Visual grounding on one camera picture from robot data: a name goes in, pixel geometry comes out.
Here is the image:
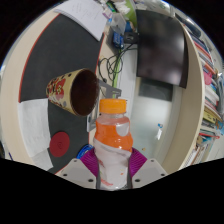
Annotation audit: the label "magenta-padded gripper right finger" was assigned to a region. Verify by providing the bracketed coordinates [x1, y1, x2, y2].
[127, 147, 169, 189]

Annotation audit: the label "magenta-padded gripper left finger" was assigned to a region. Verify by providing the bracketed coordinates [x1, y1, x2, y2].
[57, 148, 100, 189]

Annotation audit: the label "orange-capped drink bottle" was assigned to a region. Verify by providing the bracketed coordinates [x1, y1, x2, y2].
[92, 98, 134, 191]

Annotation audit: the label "flat round red coaster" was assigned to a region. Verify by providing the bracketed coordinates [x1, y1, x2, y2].
[49, 131, 71, 158]

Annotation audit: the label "white paper sheet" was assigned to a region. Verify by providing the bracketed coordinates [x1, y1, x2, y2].
[17, 98, 54, 172]

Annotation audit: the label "patterned paper cup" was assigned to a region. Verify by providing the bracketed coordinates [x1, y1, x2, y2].
[45, 68, 101, 117]

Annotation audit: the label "black desk mat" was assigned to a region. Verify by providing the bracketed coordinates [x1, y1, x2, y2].
[18, 13, 106, 174]

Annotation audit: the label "black computer monitor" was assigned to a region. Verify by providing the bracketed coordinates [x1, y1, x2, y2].
[135, 9, 189, 89]

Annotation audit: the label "small blue box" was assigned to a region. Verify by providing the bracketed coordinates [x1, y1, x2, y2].
[112, 31, 125, 49]

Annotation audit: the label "clear plastic box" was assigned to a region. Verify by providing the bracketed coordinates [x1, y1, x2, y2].
[109, 13, 128, 34]

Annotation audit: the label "white open notebook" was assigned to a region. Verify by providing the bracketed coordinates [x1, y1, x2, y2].
[53, 0, 109, 42]

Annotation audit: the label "blue coiled cable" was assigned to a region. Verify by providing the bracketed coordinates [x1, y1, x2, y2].
[75, 143, 94, 160]

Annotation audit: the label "wall shelf with books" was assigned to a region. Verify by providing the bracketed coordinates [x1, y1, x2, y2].
[161, 11, 224, 174]

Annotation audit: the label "black tangled cables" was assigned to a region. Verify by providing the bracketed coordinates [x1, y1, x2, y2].
[98, 43, 138, 84]

